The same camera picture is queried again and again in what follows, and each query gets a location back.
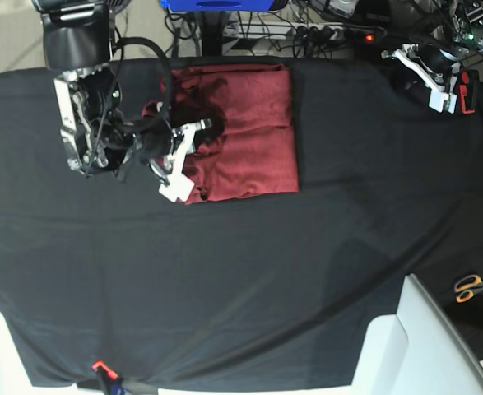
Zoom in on yellow-handled scissors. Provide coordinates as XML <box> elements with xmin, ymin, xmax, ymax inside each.
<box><xmin>453</xmin><ymin>274</ymin><xmax>483</xmax><ymax>304</ymax></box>

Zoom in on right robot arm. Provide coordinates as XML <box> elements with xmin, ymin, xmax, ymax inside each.
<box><xmin>33</xmin><ymin>1</ymin><xmax>214</xmax><ymax>186</ymax></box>

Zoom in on blue orange clamp bottom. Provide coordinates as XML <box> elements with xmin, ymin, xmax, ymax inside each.
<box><xmin>91</xmin><ymin>360</ymin><xmax>128</xmax><ymax>395</ymax></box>

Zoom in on black table cloth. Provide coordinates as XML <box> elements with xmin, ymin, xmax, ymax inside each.
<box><xmin>0</xmin><ymin>59</ymin><xmax>483</xmax><ymax>391</ymax></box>

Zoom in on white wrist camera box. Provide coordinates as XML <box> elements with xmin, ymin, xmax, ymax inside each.
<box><xmin>428</xmin><ymin>91</ymin><xmax>457</xmax><ymax>114</ymax></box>

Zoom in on white foam block right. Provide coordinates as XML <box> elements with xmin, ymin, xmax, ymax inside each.
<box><xmin>351</xmin><ymin>275</ymin><xmax>483</xmax><ymax>395</ymax></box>

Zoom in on blue plastic box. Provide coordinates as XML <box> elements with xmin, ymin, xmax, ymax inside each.
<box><xmin>160</xmin><ymin>0</ymin><xmax>274</xmax><ymax>12</ymax></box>

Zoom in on black orange clamp right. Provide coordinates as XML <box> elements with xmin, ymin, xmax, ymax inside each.
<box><xmin>457</xmin><ymin>70</ymin><xmax>480</xmax><ymax>114</ymax></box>

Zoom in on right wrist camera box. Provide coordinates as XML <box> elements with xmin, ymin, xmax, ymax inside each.
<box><xmin>158</xmin><ymin>174</ymin><xmax>195</xmax><ymax>202</ymax></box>

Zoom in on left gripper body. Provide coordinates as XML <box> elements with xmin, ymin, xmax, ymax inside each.
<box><xmin>381</xmin><ymin>44</ymin><xmax>461</xmax><ymax>99</ymax></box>

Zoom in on white power strip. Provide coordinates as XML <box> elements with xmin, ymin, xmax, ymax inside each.
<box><xmin>294</xmin><ymin>24</ymin><xmax>388</xmax><ymax>44</ymax></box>

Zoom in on red long-sleeve T-shirt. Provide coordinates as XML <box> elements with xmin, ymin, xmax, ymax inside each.
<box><xmin>142</xmin><ymin>63</ymin><xmax>300</xmax><ymax>206</ymax></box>

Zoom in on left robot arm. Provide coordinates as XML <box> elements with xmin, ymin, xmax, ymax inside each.
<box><xmin>382</xmin><ymin>1</ymin><xmax>483</xmax><ymax>99</ymax></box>

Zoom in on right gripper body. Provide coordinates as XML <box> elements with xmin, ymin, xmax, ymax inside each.
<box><xmin>117</xmin><ymin>118</ymin><xmax>214</xmax><ymax>186</ymax></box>

